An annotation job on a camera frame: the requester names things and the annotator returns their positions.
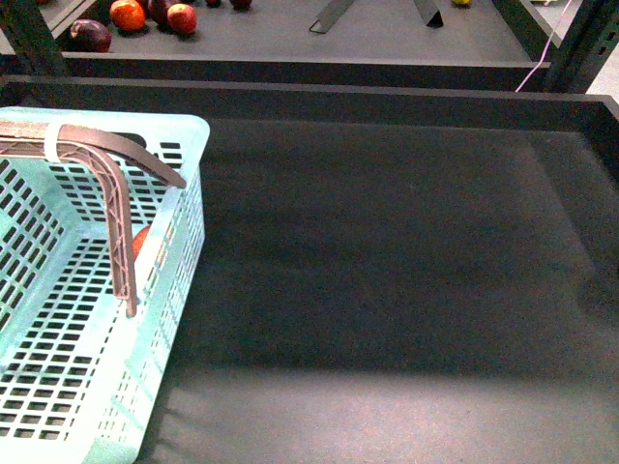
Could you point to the red yellow apple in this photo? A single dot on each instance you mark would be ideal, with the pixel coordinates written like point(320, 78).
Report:
point(139, 240)

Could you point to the light blue plastic basket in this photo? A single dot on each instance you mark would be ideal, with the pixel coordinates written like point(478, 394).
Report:
point(79, 379)

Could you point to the dark red apple right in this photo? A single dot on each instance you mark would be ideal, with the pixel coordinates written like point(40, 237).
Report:
point(241, 5)

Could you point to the dark red apple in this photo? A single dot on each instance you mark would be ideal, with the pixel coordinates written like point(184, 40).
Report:
point(90, 35)
point(241, 5)
point(158, 10)

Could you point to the red apple front centre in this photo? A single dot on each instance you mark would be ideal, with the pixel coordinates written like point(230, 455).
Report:
point(182, 19)

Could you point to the dark red apple centre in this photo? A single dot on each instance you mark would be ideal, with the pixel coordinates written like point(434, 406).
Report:
point(158, 10)

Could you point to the dark red apple front left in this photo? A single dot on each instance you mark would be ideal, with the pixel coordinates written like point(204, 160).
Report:
point(90, 35)

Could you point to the black upper display tray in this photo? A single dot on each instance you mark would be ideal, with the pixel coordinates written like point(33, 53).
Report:
point(488, 46)

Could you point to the black divider left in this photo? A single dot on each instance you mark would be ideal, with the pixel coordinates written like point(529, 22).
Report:
point(330, 15)

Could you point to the black divider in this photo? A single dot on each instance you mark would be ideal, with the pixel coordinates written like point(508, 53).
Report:
point(430, 13)
point(330, 15)

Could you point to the black divider right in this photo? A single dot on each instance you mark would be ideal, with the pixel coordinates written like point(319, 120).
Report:
point(430, 13)

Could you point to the white zip tie right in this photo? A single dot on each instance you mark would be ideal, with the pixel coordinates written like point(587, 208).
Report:
point(51, 137)

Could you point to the orange red fruit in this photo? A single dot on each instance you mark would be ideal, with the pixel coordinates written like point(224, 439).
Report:
point(127, 15)

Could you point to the black perforated post left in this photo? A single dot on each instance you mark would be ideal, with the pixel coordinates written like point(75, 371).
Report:
point(32, 42)

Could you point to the black perforated post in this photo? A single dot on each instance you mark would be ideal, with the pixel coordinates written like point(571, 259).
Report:
point(588, 43)
point(32, 42)

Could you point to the black perforated post right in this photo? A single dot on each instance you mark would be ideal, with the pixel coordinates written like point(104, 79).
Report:
point(588, 43)

